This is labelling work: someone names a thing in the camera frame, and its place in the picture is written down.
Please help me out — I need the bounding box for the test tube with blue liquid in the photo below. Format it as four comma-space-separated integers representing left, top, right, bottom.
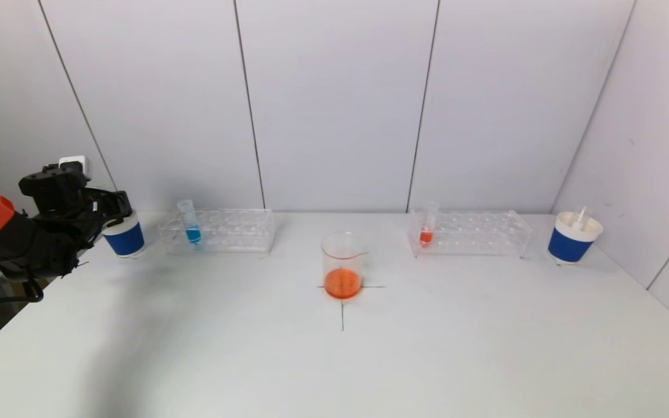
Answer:
176, 199, 203, 246

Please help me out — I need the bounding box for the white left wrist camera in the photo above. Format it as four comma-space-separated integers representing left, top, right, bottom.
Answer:
58, 154, 92, 181

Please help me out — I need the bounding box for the clear glass beaker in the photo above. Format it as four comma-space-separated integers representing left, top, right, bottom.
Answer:
321, 232, 368, 300

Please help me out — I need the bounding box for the white paper cup blue sleeve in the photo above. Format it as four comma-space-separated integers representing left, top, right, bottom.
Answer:
102, 211, 147, 258
547, 211, 604, 265

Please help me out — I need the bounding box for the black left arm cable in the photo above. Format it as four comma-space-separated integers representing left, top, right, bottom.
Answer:
0, 278, 44, 314

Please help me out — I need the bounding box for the clear acrylic test tube rack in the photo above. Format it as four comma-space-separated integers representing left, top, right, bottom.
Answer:
159, 209, 276, 255
407, 210, 531, 258

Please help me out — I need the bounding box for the test tube with red liquid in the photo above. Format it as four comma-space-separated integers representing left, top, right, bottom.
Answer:
419, 203, 440, 248

